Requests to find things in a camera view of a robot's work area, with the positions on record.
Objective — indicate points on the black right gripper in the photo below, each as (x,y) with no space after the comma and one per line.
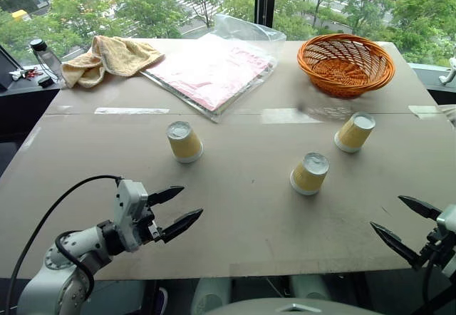
(434,245)

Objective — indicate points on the grey robot torso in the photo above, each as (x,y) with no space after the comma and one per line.
(292,308)

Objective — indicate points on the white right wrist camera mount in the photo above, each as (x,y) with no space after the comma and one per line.
(448,236)

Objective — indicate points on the black side table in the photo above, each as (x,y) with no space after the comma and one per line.
(21,108)

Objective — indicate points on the clear bag with pink sheets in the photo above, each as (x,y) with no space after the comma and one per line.
(213,76)

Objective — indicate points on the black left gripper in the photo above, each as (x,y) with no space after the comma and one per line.
(149,231)

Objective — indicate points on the clear bottle with black cap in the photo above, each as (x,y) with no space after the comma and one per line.
(48,58)

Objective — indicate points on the yellow paper cup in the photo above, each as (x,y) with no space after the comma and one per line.
(354,133)
(309,174)
(183,142)

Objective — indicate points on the wide clear tape strip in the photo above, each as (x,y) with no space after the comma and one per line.
(288,116)

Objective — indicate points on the pale grey rounded robot leg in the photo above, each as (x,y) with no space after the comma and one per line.
(308,287)
(210,295)

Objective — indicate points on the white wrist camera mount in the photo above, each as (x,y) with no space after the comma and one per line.
(128,204)
(448,236)

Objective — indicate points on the short clear tape strip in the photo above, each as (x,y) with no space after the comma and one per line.
(424,112)

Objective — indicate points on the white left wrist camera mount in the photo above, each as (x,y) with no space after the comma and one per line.
(128,204)

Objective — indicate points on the orange wicker basket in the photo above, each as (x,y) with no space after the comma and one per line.
(347,71)

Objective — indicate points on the small red objects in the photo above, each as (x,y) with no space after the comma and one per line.
(30,73)

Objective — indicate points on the small black object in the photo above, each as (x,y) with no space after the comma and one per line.
(45,81)

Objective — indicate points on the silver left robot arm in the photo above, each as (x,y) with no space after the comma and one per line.
(64,286)

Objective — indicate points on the yellow terry towel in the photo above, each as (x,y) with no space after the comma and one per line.
(114,56)

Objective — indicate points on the small white object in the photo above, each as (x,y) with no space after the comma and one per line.
(16,75)

